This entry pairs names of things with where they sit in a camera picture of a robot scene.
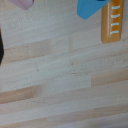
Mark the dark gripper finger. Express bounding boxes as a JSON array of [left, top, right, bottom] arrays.
[[0, 29, 5, 65]]

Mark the blue mug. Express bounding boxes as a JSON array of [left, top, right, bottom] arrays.
[[76, 0, 111, 20]]

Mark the pink mug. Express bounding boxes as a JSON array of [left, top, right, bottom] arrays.
[[7, 0, 35, 10]]

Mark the orange rectangular block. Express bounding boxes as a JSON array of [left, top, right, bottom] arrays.
[[101, 0, 125, 44]]

